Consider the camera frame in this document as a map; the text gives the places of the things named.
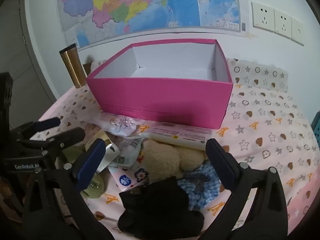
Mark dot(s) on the yellow tissue pack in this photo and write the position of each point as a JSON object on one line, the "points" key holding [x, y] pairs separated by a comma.
{"points": [[101, 135]]}

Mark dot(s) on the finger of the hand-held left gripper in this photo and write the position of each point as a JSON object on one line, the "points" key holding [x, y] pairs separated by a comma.
{"points": [[50, 123], [72, 133]]}

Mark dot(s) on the blue perforated crate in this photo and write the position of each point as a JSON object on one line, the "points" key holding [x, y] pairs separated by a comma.
{"points": [[316, 132]]}

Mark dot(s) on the white printed packet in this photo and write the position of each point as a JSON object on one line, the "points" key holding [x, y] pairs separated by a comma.
{"points": [[180, 136]]}

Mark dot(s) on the floral tissue pack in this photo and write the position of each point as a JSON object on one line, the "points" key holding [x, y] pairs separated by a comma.
{"points": [[125, 178]]}

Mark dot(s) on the black sock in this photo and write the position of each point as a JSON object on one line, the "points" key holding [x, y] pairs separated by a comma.
{"points": [[155, 205]]}

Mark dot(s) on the green plush toy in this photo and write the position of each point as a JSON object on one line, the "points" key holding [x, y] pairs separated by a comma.
{"points": [[93, 191]]}

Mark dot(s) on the pink cardboard box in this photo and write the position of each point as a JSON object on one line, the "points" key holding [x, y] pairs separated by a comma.
{"points": [[160, 100]]}

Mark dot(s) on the beige plush toy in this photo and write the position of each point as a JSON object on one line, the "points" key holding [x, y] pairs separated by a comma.
{"points": [[162, 158]]}

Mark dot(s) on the pink star printed blanket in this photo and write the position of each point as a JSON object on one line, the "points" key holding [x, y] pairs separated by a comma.
{"points": [[262, 130]]}

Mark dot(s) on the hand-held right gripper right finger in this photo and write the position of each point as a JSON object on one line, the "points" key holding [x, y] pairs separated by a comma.
{"points": [[220, 165]]}

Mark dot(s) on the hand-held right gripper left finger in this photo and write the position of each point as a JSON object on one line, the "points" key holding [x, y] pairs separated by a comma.
{"points": [[91, 163]]}

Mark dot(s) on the pink hand cream pouch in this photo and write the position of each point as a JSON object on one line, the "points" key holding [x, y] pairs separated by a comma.
{"points": [[120, 123]]}

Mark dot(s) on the grey door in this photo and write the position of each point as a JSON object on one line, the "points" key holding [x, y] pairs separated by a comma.
{"points": [[20, 42]]}

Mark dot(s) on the gold metal tumbler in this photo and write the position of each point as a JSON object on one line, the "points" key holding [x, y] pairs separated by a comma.
{"points": [[73, 67]]}

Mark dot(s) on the clear barcode packet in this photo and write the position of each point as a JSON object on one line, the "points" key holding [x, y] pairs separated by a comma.
{"points": [[130, 147]]}

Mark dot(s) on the colourful wall map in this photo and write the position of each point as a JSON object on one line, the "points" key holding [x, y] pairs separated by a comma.
{"points": [[150, 5]]}

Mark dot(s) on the blue checkered cloth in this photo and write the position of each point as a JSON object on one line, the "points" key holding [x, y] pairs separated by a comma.
{"points": [[200, 195]]}

